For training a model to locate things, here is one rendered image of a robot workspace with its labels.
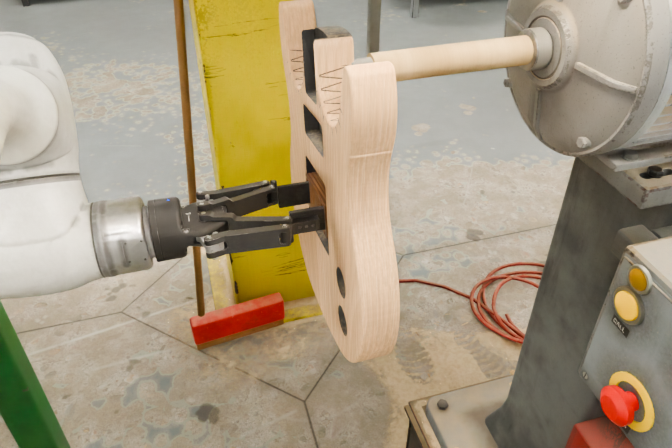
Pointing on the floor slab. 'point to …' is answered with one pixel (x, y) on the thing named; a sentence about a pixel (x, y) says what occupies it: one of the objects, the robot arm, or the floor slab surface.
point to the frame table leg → (24, 395)
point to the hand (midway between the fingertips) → (314, 204)
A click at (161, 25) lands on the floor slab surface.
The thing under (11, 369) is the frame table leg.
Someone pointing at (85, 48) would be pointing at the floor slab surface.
